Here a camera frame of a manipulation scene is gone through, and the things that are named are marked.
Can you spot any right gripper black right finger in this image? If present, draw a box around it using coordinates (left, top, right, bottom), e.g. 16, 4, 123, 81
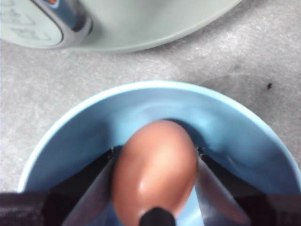
195, 147, 264, 226

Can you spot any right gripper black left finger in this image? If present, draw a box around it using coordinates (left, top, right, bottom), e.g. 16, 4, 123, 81
44, 147, 118, 226

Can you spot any brown egg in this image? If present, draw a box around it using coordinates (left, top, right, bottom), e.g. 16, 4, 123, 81
112, 120, 198, 226

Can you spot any pale green electric steamer pot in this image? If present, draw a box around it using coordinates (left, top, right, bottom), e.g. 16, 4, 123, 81
0, 0, 243, 53

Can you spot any blue ribbed bowl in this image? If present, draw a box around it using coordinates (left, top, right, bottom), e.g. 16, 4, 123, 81
17, 81, 301, 226

